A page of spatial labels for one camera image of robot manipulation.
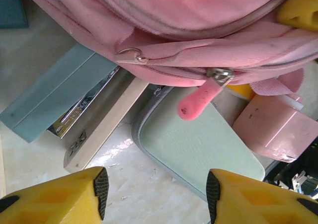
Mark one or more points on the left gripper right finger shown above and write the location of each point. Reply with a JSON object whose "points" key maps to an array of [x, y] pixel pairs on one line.
{"points": [[261, 204]]}

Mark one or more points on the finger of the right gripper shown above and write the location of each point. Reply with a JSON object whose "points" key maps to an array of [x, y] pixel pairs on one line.
{"points": [[303, 8]]}

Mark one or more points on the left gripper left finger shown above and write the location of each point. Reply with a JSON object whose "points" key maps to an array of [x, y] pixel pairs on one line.
{"points": [[49, 204]]}

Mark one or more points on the small pink box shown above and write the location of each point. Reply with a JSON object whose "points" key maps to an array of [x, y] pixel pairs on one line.
{"points": [[273, 127]]}

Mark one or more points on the mint green pencil case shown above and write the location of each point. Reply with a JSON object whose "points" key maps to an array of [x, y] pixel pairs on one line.
{"points": [[198, 144]]}

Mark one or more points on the yellow booklet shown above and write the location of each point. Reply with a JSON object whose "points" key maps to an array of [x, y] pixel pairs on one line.
{"points": [[242, 91]]}

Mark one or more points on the blue stapler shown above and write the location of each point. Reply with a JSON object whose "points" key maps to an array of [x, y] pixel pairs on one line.
{"points": [[49, 92]]}

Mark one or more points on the pink backpack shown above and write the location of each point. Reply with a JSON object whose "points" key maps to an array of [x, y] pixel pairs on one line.
{"points": [[174, 10]]}

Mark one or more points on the teal thin notebook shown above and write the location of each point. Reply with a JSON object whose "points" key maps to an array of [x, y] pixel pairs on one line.
{"points": [[11, 8]]}

